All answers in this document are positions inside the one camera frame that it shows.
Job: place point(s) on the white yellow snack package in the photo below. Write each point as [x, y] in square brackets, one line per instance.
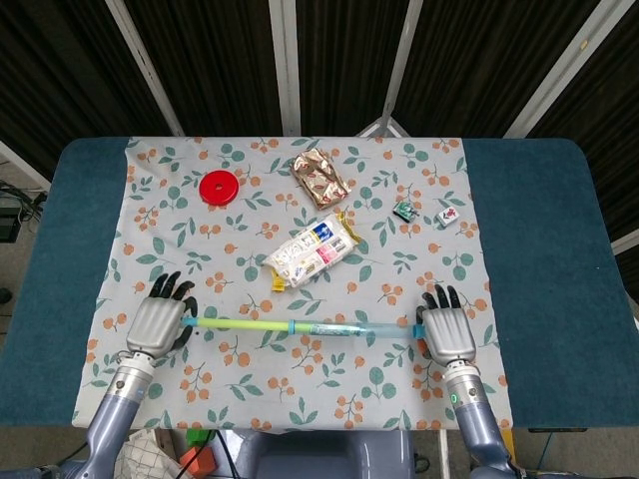
[309, 252]

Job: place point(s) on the floral print tablecloth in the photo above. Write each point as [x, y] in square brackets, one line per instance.
[299, 394]

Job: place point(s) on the white partition post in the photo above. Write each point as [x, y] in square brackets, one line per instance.
[559, 75]
[399, 60]
[287, 70]
[147, 70]

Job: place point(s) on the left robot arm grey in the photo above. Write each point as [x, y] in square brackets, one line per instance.
[117, 399]

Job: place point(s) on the small green toy tank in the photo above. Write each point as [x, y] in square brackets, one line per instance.
[405, 210]

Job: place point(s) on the blue green water gun toy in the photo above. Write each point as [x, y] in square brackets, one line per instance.
[249, 325]

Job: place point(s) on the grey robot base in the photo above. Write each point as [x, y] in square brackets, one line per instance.
[319, 456]

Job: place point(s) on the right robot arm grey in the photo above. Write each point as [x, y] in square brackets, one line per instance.
[474, 409]

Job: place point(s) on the white grid pattern bag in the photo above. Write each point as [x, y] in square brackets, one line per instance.
[145, 456]

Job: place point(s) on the black electronics box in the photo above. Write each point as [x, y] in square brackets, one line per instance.
[9, 224]

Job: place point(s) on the gold foil snack packet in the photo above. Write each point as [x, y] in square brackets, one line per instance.
[322, 179]

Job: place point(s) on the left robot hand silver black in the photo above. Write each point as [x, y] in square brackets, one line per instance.
[155, 324]

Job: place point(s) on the white mahjong tile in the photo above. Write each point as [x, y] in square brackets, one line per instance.
[447, 216]

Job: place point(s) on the red round disc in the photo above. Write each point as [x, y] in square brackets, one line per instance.
[219, 187]

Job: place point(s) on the blue felt table cover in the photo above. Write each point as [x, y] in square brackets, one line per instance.
[539, 224]

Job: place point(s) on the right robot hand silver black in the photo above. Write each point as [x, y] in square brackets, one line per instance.
[447, 332]

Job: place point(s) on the orange block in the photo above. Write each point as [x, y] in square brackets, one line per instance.
[199, 461]

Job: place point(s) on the green plastic object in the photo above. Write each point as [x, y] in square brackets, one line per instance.
[197, 436]

